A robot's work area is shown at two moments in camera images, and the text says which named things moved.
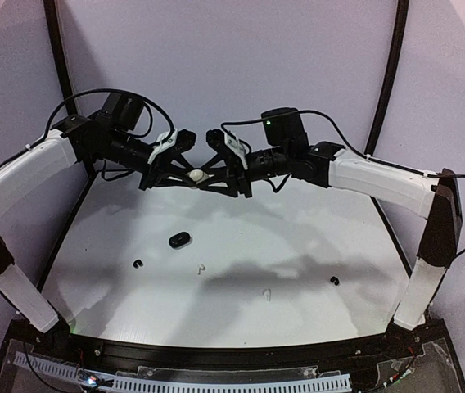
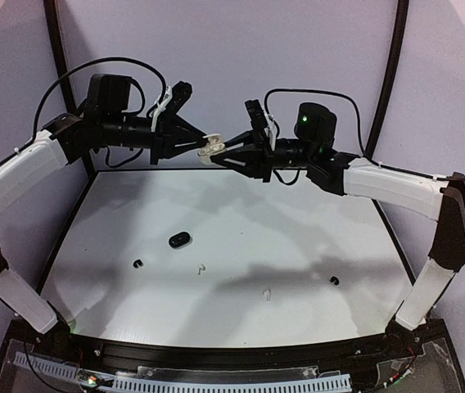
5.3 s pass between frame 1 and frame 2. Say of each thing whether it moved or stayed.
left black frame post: stayed
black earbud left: stayed
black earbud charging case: stayed
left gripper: moved
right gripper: moved
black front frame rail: stayed
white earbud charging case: moved
